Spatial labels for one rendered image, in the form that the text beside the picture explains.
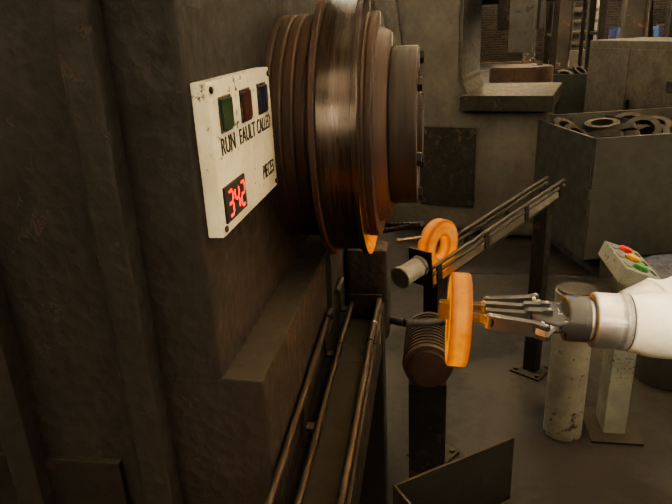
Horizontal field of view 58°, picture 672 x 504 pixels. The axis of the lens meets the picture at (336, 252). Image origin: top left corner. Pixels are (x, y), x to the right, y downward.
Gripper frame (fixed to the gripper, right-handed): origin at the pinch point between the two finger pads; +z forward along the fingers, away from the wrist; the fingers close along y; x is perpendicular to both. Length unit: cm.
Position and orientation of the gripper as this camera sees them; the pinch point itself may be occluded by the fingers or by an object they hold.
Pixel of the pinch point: (459, 310)
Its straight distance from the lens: 102.2
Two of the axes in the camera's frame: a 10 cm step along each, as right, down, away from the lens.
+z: -9.9, -0.6, 1.4
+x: 0.1, -9.3, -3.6
